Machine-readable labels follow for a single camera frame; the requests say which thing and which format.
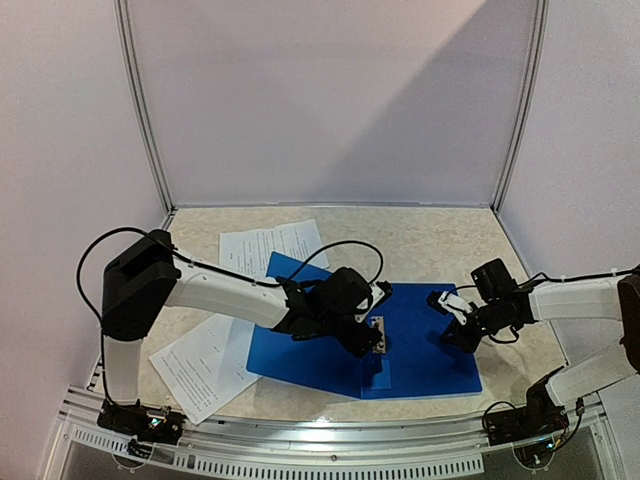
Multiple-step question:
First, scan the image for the blue plastic folder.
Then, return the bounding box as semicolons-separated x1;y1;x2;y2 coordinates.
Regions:
246;283;482;400

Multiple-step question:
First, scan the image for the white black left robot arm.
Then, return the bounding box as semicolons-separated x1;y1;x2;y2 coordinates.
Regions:
100;229;392;434

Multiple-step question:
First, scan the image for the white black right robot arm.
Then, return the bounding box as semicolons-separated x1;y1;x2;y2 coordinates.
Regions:
427;259;639;436

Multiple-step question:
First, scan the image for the metal folder clip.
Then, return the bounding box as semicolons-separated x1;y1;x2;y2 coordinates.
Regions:
368;316;387;355

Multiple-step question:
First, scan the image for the far white printed paper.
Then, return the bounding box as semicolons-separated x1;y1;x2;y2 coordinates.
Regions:
218;219;322;277

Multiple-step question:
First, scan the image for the white printed paper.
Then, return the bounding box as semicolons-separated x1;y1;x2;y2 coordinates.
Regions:
150;314;259;425
218;219;322;277

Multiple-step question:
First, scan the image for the near white printed paper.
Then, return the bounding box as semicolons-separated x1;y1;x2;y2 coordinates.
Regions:
150;314;259;425

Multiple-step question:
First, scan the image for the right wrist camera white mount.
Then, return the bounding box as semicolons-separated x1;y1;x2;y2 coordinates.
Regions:
426;291;475;325

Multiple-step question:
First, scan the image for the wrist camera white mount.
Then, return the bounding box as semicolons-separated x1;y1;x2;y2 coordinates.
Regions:
354;281;393;323
426;291;475;325

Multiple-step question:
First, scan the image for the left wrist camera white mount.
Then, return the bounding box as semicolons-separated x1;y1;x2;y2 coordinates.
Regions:
354;281;393;323

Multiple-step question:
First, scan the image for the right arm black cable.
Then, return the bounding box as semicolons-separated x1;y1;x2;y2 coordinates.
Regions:
452;267;640;346

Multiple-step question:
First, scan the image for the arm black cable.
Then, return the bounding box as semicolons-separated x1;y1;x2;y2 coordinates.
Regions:
74;227;386;331
452;267;640;346

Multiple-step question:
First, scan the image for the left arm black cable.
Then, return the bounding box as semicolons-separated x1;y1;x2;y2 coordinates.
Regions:
74;227;386;331

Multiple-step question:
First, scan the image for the aluminium front rail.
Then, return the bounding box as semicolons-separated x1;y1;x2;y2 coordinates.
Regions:
44;387;624;479

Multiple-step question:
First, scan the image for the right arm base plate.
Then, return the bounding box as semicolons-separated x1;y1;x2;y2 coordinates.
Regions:
481;397;585;451

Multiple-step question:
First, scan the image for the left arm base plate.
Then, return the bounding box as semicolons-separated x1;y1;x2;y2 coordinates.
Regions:
97;400;187;445

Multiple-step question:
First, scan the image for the right aluminium frame post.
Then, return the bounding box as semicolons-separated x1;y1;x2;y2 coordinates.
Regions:
490;0;549;217

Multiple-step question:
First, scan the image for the aluminium frame post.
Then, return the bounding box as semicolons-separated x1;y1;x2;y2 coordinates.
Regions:
113;0;176;217
490;0;549;217

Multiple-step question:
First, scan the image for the left aluminium frame post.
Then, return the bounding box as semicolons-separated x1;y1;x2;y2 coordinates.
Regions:
113;0;176;217

